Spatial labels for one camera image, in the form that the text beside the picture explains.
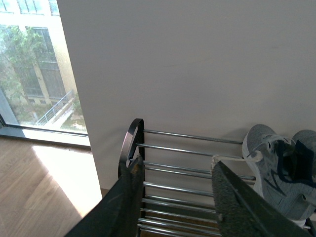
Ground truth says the grey sneaker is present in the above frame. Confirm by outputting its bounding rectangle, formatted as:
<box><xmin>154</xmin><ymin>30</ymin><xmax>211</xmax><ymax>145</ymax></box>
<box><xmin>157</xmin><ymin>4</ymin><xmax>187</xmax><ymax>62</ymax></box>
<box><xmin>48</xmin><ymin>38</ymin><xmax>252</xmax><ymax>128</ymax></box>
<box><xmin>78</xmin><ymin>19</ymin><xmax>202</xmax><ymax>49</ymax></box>
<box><xmin>292</xmin><ymin>129</ymin><xmax>316</xmax><ymax>158</ymax></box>
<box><xmin>241</xmin><ymin>124</ymin><xmax>316</xmax><ymax>222</ymax></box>

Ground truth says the black metal shoe rack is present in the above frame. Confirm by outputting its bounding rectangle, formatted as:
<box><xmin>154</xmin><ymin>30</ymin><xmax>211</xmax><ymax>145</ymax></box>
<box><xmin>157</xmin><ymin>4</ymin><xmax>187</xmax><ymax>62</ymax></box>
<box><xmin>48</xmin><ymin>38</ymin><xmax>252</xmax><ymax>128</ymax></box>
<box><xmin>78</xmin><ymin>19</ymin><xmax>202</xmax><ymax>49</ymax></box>
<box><xmin>118</xmin><ymin>118</ymin><xmax>316</xmax><ymax>237</ymax></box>

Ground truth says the window with dark frame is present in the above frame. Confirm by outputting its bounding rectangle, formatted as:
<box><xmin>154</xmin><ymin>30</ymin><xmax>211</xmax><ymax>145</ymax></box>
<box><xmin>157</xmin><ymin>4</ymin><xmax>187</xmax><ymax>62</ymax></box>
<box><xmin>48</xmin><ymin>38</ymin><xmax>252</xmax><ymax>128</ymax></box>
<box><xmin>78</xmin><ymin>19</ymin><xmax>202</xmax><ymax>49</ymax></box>
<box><xmin>0</xmin><ymin>0</ymin><xmax>90</xmax><ymax>148</ymax></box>

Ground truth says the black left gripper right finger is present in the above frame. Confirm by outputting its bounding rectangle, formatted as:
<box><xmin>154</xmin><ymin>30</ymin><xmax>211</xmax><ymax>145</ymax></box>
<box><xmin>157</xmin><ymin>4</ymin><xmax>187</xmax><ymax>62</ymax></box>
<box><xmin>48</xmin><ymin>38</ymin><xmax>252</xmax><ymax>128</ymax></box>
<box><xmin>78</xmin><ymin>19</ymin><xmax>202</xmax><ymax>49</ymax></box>
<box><xmin>211</xmin><ymin>156</ymin><xmax>311</xmax><ymax>237</ymax></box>

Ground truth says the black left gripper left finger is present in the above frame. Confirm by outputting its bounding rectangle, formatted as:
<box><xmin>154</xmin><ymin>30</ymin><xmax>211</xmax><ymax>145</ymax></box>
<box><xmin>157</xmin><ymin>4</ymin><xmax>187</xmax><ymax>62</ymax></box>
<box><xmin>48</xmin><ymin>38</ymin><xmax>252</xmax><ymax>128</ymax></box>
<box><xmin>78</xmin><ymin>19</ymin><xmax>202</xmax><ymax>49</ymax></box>
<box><xmin>66</xmin><ymin>156</ymin><xmax>145</xmax><ymax>237</ymax></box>

